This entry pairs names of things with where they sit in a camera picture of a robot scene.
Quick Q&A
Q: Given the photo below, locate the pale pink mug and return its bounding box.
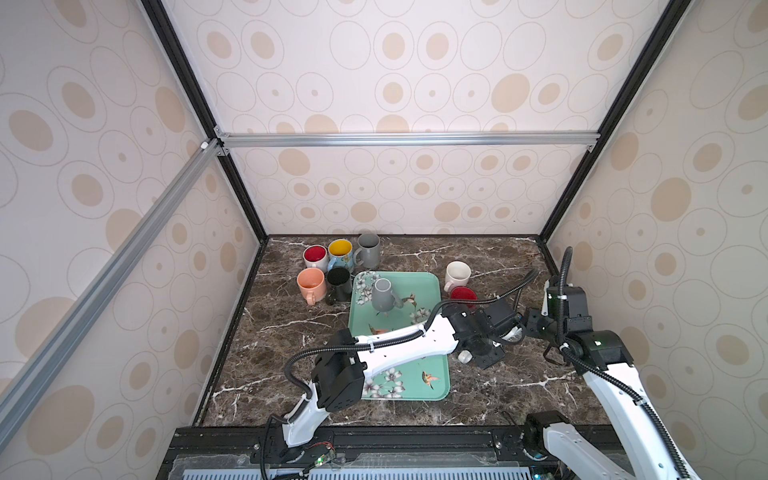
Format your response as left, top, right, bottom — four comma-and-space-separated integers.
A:
443, 261, 472, 293

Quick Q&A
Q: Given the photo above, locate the small light grey mug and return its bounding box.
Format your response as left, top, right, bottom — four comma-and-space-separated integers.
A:
371, 278, 404, 314

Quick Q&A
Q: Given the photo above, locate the tall dark grey mug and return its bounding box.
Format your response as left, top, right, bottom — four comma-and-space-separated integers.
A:
353, 233, 381, 270

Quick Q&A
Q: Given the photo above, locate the black mug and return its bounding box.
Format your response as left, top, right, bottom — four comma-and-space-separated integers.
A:
325, 267, 353, 305

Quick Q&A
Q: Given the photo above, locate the blue butterfly mug yellow inside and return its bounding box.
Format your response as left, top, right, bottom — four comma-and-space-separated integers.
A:
327, 239, 355, 272

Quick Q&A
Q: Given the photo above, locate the cream mug orange handle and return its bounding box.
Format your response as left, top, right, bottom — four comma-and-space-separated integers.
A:
297, 267, 327, 306

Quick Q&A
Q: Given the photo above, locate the white mug red inside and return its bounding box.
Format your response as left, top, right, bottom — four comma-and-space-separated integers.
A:
302, 245, 330, 272

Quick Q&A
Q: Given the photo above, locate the cream beige mug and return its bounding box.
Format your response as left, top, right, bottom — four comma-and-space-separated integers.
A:
458, 350, 473, 364

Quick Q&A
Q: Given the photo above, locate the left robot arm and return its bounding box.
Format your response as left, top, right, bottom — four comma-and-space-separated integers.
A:
260, 269, 539, 464

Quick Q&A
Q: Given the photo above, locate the mint green floral tray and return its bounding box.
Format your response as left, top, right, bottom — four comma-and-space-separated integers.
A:
348, 271, 450, 401

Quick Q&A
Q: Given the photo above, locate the left diagonal aluminium bar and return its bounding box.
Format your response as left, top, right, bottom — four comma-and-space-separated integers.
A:
1, 139, 221, 448

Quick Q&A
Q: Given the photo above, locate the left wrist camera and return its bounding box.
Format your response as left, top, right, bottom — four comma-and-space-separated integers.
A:
503, 326, 525, 344

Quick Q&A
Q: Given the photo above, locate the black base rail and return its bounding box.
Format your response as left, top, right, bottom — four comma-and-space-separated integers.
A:
156, 425, 578, 479

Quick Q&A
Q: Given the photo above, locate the horizontal aluminium frame bar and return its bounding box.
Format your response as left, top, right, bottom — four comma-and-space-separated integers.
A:
220, 130, 600, 149

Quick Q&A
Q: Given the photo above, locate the right black frame post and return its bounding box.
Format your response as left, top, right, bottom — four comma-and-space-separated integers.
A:
538, 0, 695, 245

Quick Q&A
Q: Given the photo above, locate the black frame post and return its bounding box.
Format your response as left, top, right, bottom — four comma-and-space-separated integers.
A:
538, 0, 695, 245
140, 0, 269, 242

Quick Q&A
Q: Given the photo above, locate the left black frame post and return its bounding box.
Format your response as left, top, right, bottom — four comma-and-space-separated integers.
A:
140, 0, 269, 242

